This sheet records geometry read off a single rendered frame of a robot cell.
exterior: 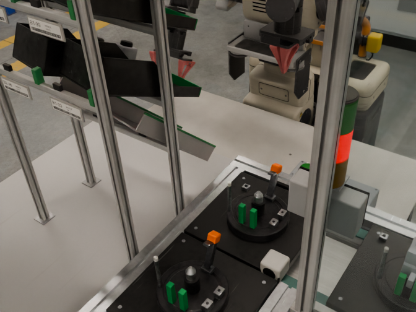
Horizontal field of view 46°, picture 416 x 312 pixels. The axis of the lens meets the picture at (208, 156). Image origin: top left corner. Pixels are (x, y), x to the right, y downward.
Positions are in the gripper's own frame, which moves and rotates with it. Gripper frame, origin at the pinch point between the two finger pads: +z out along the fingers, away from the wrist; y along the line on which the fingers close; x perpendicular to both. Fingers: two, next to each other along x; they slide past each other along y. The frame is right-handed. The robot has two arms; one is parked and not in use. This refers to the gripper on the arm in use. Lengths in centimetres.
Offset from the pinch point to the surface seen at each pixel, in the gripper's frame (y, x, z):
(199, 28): -206, 235, 114
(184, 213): -10.0, -25.7, 28.8
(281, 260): 16.7, -27.9, 26.1
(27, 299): -30, -58, 40
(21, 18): -364, 169, 115
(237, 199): -0.6, -17.7, 25.6
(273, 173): 5.9, -13.3, 18.0
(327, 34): 24, -37, -26
